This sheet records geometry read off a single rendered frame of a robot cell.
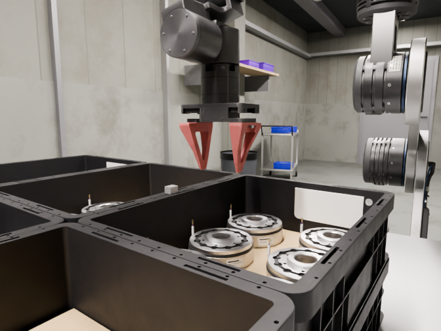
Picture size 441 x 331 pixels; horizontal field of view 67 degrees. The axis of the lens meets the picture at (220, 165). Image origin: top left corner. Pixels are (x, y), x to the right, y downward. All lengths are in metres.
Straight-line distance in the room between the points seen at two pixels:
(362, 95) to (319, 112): 7.15
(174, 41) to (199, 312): 0.30
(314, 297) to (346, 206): 0.37
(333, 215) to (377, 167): 0.70
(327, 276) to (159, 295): 0.15
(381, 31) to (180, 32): 0.58
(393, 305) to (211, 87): 0.53
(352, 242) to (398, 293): 0.44
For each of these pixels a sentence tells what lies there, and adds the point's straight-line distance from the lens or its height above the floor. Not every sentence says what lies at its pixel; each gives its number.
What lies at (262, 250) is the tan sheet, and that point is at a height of 0.83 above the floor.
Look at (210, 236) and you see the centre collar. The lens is 0.54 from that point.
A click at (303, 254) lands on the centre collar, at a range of 0.49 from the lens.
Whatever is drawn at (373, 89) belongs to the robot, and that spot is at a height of 1.12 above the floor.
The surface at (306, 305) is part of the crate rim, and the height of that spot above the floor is 0.92.
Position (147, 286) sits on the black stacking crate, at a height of 0.90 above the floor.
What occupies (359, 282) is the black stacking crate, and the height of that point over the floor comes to 0.86.
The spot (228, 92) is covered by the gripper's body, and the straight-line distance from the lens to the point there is 0.47.
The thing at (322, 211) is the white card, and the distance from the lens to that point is 0.65.
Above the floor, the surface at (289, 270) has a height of 0.86.
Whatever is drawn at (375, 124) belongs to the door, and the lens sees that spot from 7.78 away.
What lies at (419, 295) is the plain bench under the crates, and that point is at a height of 0.70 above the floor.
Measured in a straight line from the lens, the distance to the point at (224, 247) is 0.51.
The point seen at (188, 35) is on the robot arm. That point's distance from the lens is 0.42.
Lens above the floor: 1.06
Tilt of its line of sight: 9 degrees down
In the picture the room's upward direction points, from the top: straight up
